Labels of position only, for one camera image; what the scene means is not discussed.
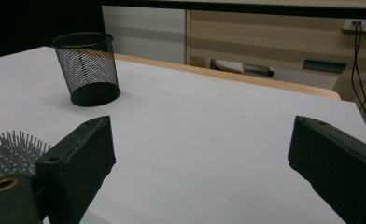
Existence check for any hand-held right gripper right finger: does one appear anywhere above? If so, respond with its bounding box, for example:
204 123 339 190
287 115 366 224

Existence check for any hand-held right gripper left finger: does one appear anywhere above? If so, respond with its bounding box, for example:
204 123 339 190
34 115 117 224

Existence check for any grey hairbrush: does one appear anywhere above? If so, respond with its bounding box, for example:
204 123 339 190
0 130 52 185

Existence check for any black mesh pen holder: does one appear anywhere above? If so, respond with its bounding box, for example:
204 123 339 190
49 32 121 108

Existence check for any white table board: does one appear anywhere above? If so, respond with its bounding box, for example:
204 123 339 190
0 46 366 224

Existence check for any wooden table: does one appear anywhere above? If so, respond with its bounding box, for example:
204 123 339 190
114 53 342 101

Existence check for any grey office chair base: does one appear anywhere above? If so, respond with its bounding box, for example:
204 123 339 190
209 58 276 77

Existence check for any wooden desk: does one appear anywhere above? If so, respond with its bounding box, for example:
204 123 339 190
185 8 366 104

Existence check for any black curtain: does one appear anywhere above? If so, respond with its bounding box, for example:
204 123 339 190
0 0 106 62

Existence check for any white cabinet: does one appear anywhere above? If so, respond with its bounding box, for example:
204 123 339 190
101 5 187 65

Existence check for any black power cable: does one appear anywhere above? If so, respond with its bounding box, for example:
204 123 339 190
350 21 366 133

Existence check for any black metal frame bar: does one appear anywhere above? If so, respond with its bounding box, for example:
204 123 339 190
101 0 366 21

